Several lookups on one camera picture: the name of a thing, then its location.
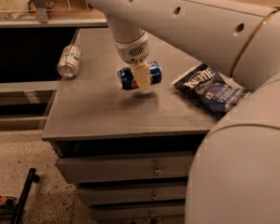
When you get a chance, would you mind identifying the grey drawer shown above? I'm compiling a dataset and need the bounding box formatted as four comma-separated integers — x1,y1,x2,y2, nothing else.
56,151,192,184
90,200,185,220
77,181,186,206

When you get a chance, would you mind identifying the bottom grey drawer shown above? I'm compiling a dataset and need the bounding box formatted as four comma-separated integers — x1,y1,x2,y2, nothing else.
90,200,185,220

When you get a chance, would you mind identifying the blue kettle chips bag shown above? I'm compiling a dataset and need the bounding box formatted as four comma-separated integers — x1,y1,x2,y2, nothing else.
173,63,250,118

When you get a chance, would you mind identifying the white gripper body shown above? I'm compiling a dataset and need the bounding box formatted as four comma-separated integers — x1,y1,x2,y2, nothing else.
115,32,149,63

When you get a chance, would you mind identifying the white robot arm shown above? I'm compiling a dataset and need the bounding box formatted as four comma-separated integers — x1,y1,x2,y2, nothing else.
87,0,280,224

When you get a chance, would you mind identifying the metal shelf rail frame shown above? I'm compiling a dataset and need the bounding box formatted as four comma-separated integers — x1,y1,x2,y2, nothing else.
0,0,280,29

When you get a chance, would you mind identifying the black stand leg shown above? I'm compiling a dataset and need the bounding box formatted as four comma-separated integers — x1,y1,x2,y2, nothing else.
10,168,40,224

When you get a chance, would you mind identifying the silver green soda can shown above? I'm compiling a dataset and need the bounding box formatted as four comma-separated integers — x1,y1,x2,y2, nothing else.
57,45,81,78

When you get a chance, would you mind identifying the grey drawer cabinet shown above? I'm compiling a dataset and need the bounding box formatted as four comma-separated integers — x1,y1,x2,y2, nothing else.
41,27,241,221

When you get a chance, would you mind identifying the middle grey drawer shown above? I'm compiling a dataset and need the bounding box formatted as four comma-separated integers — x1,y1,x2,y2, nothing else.
77,181,186,206

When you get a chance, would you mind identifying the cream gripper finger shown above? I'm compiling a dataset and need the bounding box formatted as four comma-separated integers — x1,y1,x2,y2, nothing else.
132,62,150,91

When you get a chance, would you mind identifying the top grey drawer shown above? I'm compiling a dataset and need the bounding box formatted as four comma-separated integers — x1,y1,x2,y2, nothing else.
56,151,192,184

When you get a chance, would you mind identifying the blue pepsi can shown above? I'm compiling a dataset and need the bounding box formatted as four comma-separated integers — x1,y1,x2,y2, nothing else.
118,62,161,91

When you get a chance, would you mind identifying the orange black cable clamp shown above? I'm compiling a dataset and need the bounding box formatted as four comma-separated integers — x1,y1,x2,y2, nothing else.
0,195,17,208

